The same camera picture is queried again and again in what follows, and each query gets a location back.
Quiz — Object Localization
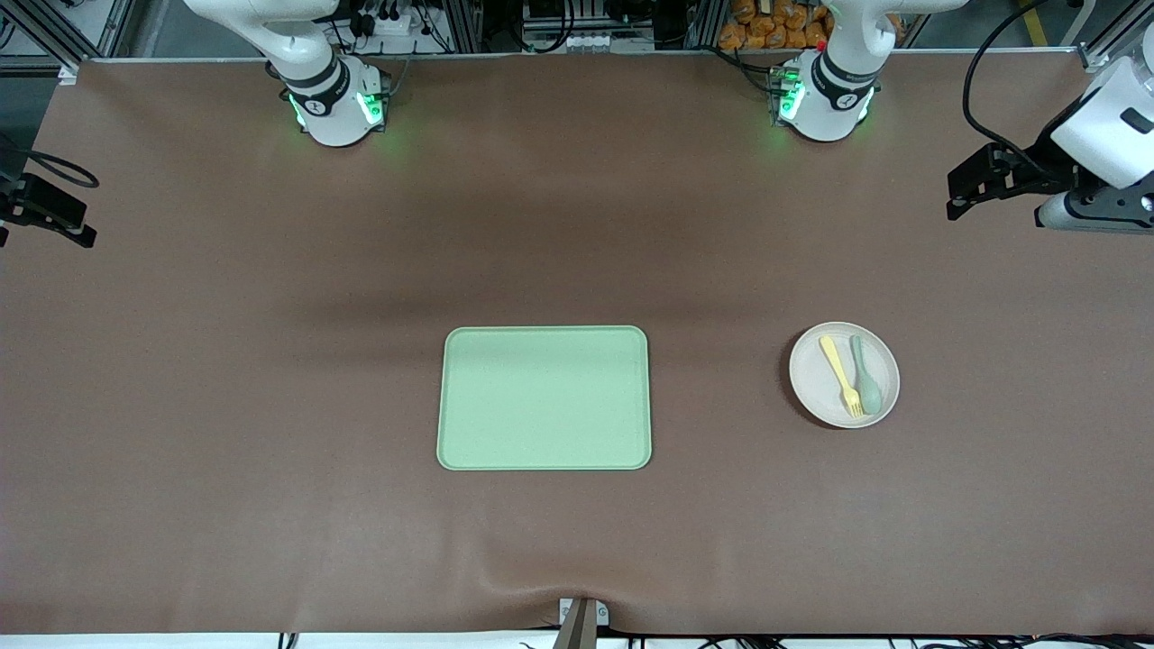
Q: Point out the yellow plastic fork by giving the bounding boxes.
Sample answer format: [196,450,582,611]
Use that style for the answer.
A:
[819,335,866,419]

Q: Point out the pale green plastic spoon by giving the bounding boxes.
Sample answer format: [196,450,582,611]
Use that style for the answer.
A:
[849,334,884,416]

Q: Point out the round beige plate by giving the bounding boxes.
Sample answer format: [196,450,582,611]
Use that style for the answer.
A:
[789,322,901,429]

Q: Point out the orange snack bags pile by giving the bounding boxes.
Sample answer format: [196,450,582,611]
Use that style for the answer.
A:
[719,0,835,51]

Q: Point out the brown table cover mat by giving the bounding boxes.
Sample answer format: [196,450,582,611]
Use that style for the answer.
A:
[0,50,1154,636]

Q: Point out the white power strip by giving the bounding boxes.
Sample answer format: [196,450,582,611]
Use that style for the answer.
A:
[347,0,429,39]

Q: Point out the light green rectangular tray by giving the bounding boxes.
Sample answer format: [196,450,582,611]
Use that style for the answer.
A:
[436,325,653,471]

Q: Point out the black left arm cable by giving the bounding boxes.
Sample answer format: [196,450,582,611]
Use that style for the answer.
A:
[961,0,1078,172]

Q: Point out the aluminium frame profile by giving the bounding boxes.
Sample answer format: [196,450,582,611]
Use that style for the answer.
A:
[1077,0,1154,73]
[0,0,136,84]

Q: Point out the aluminium frame post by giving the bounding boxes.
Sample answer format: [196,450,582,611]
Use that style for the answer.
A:
[690,0,727,50]
[448,0,483,53]

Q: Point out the grey metal clamp bracket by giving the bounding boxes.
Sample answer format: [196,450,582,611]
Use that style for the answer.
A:
[553,597,610,649]

